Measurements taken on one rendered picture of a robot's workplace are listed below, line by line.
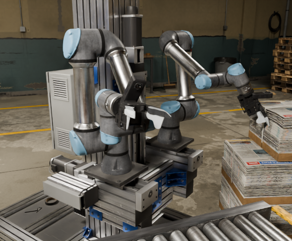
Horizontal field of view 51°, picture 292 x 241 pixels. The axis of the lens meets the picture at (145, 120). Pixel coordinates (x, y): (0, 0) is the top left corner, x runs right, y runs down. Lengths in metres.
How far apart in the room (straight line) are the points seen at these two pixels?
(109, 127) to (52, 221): 1.29
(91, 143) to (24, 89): 6.47
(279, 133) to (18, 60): 6.69
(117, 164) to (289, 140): 0.84
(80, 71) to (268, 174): 1.02
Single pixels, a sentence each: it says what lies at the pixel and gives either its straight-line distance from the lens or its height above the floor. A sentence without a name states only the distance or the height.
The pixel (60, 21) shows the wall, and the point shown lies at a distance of 7.71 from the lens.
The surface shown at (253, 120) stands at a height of 0.95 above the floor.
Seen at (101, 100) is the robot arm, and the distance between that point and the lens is 1.07.
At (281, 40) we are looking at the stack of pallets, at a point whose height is 1.24.
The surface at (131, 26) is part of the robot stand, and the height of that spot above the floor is 1.48.
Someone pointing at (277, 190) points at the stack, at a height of 0.68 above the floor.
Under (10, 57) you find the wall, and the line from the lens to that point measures 7.69.
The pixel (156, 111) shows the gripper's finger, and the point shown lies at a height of 1.23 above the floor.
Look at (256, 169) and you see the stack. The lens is 1.62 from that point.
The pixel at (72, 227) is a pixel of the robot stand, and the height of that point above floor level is 0.21.
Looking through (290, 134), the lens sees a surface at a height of 0.98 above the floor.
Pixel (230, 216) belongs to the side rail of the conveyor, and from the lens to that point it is 1.23.
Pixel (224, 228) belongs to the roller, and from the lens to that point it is 1.18.
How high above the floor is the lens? 1.45
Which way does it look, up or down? 16 degrees down
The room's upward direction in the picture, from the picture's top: straight up
